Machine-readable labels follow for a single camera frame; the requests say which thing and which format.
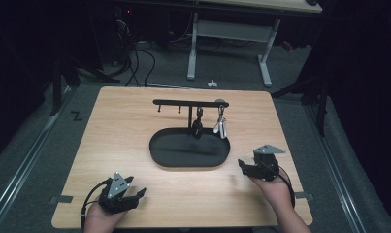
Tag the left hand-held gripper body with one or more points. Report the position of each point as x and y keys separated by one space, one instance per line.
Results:
x=116 y=191

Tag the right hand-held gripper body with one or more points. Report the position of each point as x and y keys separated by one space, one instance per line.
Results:
x=267 y=163

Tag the black key rack with tray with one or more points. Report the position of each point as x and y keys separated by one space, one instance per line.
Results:
x=189 y=152

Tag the black car key fob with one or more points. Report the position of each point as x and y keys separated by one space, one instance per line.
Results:
x=197 y=126

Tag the person's right hand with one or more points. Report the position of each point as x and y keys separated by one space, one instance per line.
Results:
x=274 y=192

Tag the person's left hand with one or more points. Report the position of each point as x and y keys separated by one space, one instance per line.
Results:
x=101 y=221

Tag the grey tape strip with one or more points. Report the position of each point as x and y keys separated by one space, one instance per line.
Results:
x=304 y=195
x=61 y=199

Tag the grey round marker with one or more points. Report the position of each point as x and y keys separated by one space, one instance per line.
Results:
x=220 y=100

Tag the black metal stand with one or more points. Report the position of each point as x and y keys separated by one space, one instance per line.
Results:
x=56 y=87
x=322 y=106

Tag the small white floor object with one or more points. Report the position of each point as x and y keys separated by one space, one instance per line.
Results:
x=212 y=84

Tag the small red object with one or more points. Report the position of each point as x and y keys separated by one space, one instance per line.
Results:
x=287 y=46

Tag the metal floor rail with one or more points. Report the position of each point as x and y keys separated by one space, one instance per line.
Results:
x=25 y=165
x=332 y=161

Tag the white desk frame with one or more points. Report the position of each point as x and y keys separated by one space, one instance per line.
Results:
x=192 y=48

